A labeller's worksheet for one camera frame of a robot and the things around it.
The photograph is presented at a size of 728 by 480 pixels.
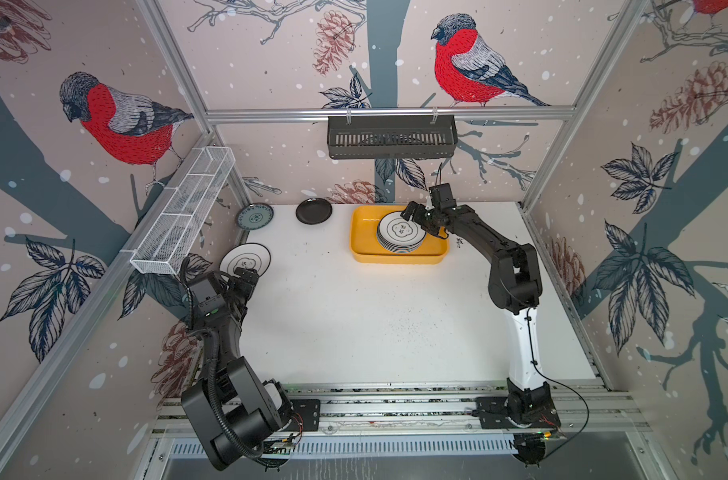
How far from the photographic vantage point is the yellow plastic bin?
3.43 feet

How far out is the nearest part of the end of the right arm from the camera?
79cm

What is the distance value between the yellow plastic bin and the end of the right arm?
78 mm
